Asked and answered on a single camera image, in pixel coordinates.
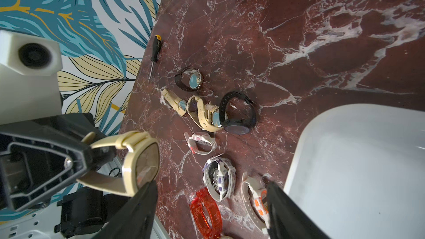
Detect beige looped watch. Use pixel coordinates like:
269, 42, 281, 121
187, 96, 223, 133

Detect black round watch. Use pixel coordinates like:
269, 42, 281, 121
219, 91, 257, 135

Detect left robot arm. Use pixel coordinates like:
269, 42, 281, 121
1, 114, 126, 238

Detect dark brown strap watch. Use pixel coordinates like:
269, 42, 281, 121
174, 66, 204, 92

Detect red transparent watch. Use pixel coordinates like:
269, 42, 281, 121
190, 188, 222, 239

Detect white plastic storage tray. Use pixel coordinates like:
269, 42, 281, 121
283, 104, 425, 239

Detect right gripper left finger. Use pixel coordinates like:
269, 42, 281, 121
93, 180, 158, 239

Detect beige square watch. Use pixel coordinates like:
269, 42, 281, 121
76, 131, 160, 197

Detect white pink watch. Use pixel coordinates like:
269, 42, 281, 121
184, 132, 217, 156

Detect beige strap watch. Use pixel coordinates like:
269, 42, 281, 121
161, 89, 187, 117

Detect black yellow screwdriver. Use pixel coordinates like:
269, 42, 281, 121
148, 34, 162, 83

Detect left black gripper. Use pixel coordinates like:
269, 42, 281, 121
1, 113, 116, 211

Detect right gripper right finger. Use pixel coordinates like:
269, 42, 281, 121
267, 181, 329, 239

